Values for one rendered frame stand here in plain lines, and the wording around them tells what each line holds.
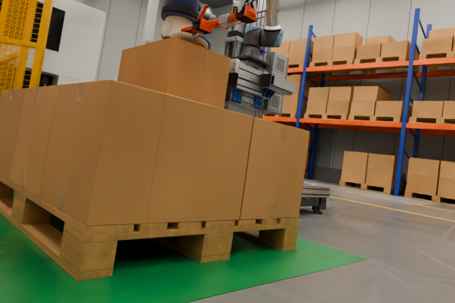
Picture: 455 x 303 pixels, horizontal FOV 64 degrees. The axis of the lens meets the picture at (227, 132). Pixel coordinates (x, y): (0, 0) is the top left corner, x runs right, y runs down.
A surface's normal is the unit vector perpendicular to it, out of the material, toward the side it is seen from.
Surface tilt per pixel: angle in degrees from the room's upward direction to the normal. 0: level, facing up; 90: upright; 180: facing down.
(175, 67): 90
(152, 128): 90
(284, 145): 90
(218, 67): 90
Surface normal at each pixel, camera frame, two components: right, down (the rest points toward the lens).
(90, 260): 0.69, 0.06
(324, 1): -0.67, -0.14
